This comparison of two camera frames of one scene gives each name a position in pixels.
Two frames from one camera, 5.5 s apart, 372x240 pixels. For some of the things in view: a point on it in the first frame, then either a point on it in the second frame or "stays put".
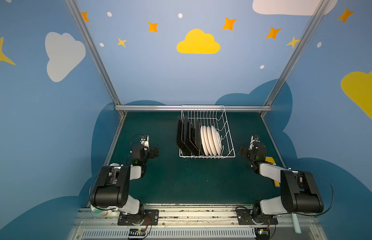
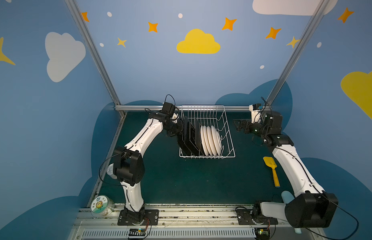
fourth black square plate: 198,138 stays put
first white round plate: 203,141 stays put
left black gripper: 151,151 -> 178,130
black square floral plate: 191,140 stays put
